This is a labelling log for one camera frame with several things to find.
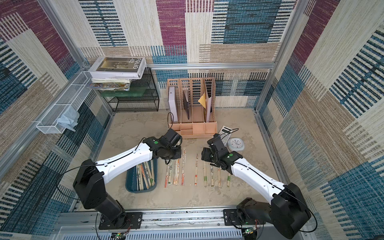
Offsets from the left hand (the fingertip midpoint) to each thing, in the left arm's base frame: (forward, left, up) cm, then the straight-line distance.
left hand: (179, 153), depth 84 cm
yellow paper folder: (+26, -13, +15) cm, 33 cm away
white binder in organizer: (+33, +6, +7) cm, 34 cm away
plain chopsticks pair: (-9, -18, -12) cm, 23 cm away
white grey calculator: (+20, -30, -10) cm, 37 cm away
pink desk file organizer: (+35, -7, +2) cm, 36 cm away
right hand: (0, -14, 0) cm, 14 cm away
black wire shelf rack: (+48, +26, -5) cm, 55 cm away
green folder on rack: (+39, +29, +13) cm, 50 cm away
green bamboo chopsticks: (-12, +6, -12) cm, 18 cm away
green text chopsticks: (-9, -14, -11) cm, 20 cm away
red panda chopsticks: (-6, -9, -12) cm, 16 cm away
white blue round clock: (+11, -35, -9) cm, 38 cm away
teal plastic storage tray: (-10, +22, -10) cm, 26 cm away
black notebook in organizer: (+36, -3, +3) cm, 36 cm away
